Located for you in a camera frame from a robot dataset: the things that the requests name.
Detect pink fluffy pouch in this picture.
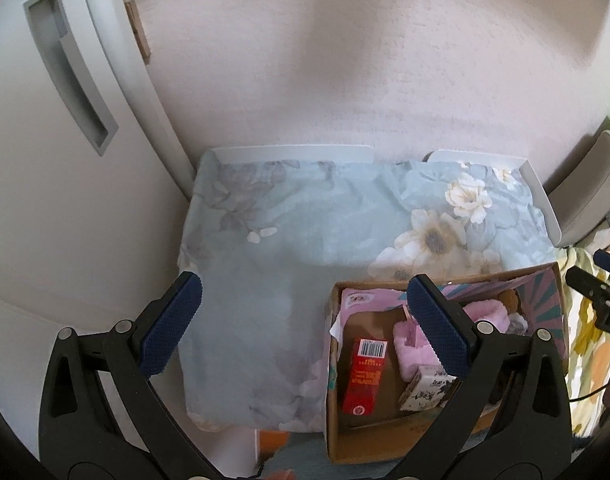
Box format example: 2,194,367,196
457,299,510,335

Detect grey recessed door handle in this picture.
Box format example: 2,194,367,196
24,0,120,157

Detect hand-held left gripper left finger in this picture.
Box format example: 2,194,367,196
37,271,220,480

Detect red box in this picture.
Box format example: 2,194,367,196
341,338,390,416

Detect blue floral cloth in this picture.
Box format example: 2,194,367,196
177,159,558,433

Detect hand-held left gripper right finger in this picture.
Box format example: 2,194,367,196
392,274,572,480

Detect cardboard box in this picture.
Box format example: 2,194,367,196
325,261,572,465

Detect black white patterned small box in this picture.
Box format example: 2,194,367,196
397,364,458,412

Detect orange object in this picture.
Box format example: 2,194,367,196
257,430,292,480

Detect blue grey rug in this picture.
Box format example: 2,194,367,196
262,432,410,480

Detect white cabinet door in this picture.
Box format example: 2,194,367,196
0,0,196,461

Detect yellow green floral blanket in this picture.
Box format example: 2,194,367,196
555,240,610,441

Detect pink fluffy towel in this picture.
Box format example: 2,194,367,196
392,319,438,380

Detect small wooden block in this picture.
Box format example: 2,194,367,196
125,0,152,63

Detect black cable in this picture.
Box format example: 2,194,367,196
569,382,610,403

